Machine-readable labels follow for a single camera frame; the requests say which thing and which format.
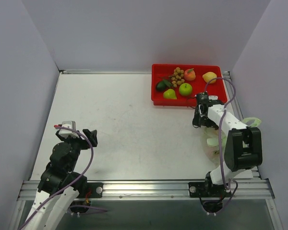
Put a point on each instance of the aluminium front rail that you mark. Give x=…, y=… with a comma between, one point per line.
x=255, y=188

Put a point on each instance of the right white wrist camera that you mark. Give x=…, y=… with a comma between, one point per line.
x=212, y=97

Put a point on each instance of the red plastic tray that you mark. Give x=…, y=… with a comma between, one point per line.
x=198, y=85

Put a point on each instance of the yellow lemon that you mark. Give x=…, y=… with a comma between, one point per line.
x=209, y=77

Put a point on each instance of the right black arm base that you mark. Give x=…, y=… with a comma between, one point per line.
x=211, y=196

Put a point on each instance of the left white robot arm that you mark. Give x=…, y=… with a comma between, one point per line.
x=60, y=184

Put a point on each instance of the green apple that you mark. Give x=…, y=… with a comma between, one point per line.
x=185, y=89

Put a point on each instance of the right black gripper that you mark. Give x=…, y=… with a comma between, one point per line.
x=200, y=117

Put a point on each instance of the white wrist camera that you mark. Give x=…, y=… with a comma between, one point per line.
x=212, y=97
x=68, y=125

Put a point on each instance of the pale green plastic bag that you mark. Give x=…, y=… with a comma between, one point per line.
x=210, y=143

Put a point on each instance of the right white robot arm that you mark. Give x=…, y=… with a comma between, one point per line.
x=240, y=145

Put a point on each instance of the orange peach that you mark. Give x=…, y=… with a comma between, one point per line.
x=189, y=74

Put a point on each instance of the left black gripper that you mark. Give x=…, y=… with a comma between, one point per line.
x=87, y=141

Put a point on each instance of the green pear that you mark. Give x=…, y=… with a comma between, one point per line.
x=169, y=94

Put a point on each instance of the dark green avocado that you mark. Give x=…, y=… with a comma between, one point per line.
x=161, y=86

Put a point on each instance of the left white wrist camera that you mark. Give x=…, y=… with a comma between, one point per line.
x=68, y=125

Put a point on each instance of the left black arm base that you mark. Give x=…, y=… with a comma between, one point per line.
x=84, y=205

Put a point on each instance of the brown longan bunch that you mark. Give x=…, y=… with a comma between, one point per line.
x=174, y=80

